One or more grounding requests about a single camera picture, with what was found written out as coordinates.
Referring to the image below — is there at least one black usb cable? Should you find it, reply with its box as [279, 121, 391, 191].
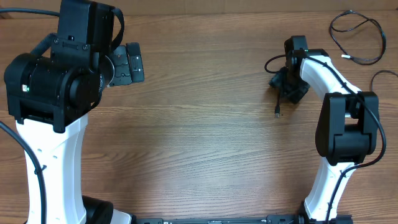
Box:
[328, 9, 387, 66]

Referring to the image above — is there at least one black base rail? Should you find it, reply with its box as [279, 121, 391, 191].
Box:
[133, 213, 354, 224]

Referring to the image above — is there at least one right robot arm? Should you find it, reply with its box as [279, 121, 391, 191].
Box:
[267, 35, 384, 223]

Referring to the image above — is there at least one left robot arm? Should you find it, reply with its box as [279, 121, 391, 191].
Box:
[1, 1, 144, 224]

